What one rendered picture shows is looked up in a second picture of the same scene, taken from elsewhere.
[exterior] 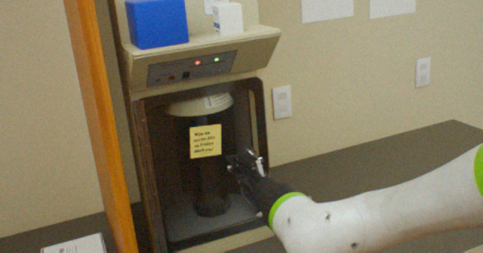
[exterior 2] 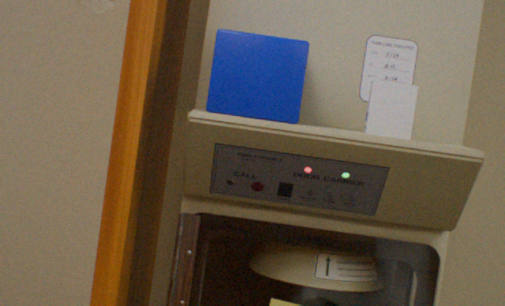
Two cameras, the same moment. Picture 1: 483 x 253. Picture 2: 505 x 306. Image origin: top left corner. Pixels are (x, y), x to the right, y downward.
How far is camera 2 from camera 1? 0.27 m
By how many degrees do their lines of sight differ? 25
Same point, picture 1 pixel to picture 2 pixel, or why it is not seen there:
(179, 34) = (283, 103)
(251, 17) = (449, 129)
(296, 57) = not seen: outside the picture
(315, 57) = not seen: outside the picture
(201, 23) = (347, 112)
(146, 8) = (237, 42)
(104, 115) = (113, 208)
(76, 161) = not seen: outside the picture
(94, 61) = (126, 109)
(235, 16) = (401, 105)
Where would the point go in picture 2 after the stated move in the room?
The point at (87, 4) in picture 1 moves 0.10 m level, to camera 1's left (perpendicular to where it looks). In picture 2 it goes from (144, 12) to (65, 2)
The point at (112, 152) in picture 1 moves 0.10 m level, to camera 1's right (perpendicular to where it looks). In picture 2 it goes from (105, 278) to (187, 296)
